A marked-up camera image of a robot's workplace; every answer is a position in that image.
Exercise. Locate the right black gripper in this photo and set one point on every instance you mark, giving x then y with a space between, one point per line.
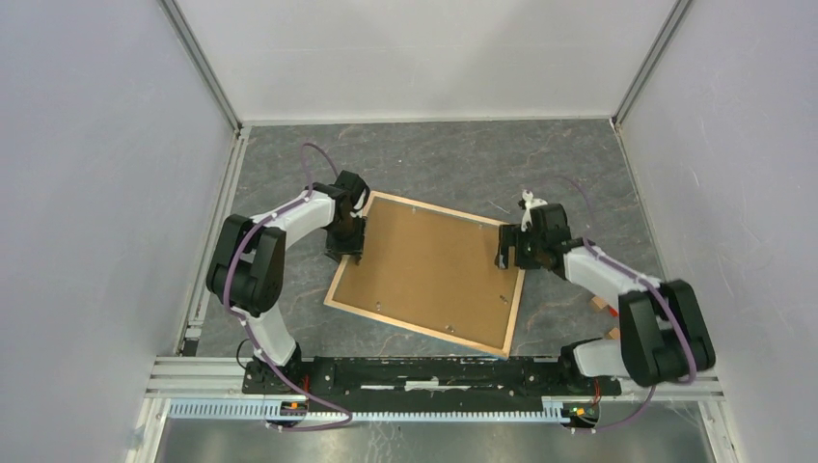
510 234

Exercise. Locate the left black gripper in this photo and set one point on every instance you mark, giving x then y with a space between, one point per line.
337 250

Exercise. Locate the wooden picture frame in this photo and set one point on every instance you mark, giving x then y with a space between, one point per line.
415 326

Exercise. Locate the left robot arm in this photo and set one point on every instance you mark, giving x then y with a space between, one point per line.
247 268

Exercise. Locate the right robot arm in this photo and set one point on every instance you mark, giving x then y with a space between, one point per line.
662 333

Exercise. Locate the tan wooden cube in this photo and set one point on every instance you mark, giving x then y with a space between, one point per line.
598 304

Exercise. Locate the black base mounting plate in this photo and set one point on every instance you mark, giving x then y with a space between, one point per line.
426 384

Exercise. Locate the right corner aluminium profile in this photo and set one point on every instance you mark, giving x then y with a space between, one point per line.
652 58

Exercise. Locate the corner aluminium profile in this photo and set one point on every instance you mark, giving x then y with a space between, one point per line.
197 56
652 58

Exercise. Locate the left corner aluminium profile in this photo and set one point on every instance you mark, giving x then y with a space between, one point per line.
197 56

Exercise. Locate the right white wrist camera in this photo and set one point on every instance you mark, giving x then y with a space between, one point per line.
528 203

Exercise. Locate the toothed cable duct strip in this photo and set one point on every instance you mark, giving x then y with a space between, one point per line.
358 414

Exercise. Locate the aluminium rail frame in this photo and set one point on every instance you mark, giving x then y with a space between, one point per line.
679 425

